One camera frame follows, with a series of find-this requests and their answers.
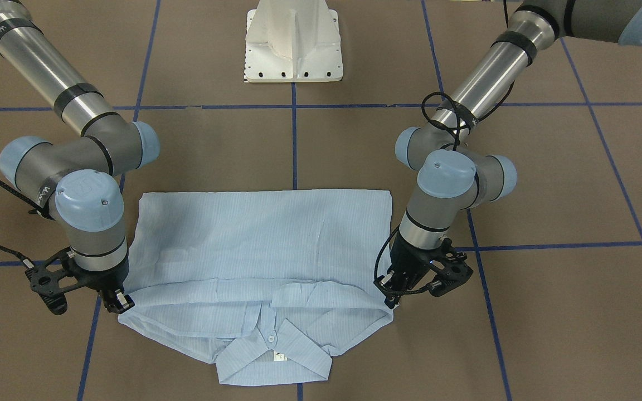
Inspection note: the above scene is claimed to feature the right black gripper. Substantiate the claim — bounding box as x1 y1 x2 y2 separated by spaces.
73 255 135 315

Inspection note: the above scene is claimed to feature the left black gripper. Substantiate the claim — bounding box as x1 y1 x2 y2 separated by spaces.
374 234 444 310

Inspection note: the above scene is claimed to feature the light blue button-up shirt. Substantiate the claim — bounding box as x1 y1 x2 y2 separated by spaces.
118 189 394 386

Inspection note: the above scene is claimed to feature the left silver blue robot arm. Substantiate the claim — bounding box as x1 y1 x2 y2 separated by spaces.
374 1 642 309

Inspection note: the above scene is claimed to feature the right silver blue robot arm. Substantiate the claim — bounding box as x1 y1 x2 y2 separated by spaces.
0 1 160 315

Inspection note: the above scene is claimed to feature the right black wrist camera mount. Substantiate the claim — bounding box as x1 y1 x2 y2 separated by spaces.
21 248 84 315

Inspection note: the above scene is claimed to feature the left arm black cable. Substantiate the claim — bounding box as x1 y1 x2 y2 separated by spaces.
373 0 517 296

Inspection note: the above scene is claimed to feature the white camera mast base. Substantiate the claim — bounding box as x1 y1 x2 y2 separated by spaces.
243 1 344 83

